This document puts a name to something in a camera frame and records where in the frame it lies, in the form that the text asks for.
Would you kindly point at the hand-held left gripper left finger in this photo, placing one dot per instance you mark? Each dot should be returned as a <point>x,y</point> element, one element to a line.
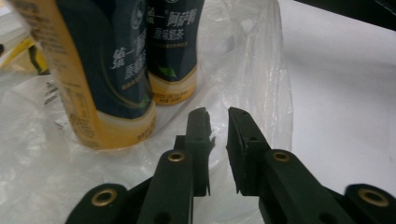
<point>198,146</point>

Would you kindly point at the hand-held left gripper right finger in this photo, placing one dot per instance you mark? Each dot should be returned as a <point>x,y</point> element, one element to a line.
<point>246,149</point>

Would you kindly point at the navy and orange drink bottle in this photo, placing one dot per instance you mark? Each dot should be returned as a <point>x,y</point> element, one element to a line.
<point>172,46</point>
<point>102,77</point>

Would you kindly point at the clear plastic bag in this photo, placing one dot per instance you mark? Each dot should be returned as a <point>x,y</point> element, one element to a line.
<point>37,174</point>

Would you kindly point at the yellow packet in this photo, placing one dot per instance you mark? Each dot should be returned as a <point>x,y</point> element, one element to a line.
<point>18,57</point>

